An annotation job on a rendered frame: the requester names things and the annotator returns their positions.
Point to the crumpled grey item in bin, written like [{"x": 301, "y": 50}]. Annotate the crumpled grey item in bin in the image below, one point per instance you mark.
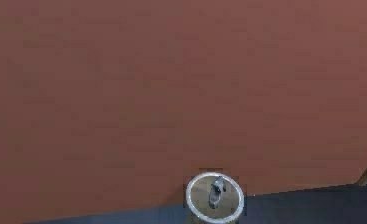
[{"x": 217, "y": 195}]

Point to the round silver bin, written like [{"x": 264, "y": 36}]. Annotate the round silver bin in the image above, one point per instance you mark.
[{"x": 194, "y": 203}]

